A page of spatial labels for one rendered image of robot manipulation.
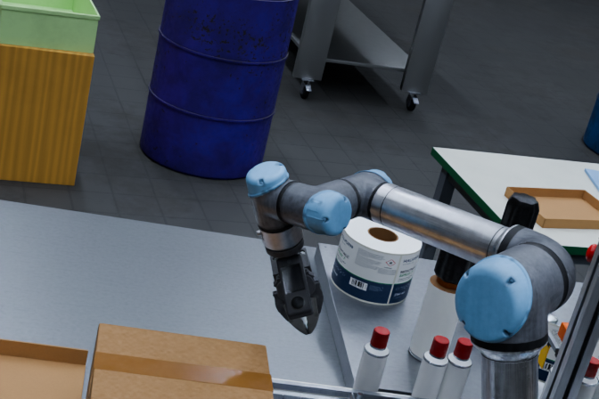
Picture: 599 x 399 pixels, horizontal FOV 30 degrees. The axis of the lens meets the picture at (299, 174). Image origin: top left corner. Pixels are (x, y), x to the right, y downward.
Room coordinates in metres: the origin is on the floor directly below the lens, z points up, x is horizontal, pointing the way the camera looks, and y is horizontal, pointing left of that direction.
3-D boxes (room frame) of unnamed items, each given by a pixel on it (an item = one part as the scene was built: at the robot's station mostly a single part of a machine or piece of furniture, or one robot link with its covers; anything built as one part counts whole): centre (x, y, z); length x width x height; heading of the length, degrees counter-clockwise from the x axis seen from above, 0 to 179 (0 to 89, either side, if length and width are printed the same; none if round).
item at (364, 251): (2.55, -0.24, 0.95); 0.20 x 0.20 x 0.14
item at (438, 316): (2.28, -0.39, 1.03); 0.09 x 0.09 x 0.30
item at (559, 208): (3.59, -0.91, 0.82); 0.34 x 0.24 x 0.04; 118
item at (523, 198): (2.64, -0.57, 1.04); 0.09 x 0.09 x 0.29
